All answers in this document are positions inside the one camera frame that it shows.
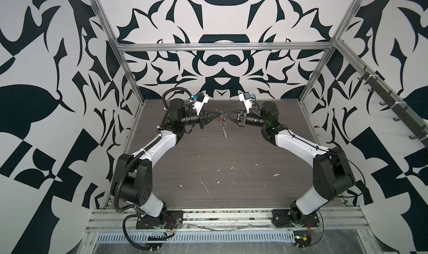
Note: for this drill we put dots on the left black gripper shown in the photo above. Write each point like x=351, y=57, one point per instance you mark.
x=206, y=119

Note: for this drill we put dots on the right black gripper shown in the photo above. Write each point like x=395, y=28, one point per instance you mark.
x=242, y=113

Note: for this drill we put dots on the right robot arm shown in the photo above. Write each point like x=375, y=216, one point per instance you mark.
x=332, y=174

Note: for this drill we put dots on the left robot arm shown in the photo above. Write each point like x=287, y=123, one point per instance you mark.
x=132, y=183

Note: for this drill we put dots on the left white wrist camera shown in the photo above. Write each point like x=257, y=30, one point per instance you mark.
x=198, y=101

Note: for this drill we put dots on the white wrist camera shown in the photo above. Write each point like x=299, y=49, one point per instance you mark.
x=248, y=100
x=198, y=101

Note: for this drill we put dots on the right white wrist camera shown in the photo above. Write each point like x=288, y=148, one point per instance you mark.
x=248, y=100

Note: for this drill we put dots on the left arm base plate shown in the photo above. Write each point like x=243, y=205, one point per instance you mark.
x=160, y=219

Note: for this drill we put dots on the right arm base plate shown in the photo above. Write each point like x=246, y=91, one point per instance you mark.
x=293, y=218

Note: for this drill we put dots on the aluminium frame crossbar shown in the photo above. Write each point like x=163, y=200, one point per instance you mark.
x=226, y=46

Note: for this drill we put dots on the white slotted cable duct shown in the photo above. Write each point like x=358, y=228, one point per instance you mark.
x=200, y=237

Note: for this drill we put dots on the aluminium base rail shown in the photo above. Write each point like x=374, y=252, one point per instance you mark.
x=230, y=218

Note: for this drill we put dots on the black wall hook rack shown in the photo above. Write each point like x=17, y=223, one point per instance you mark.
x=402, y=110

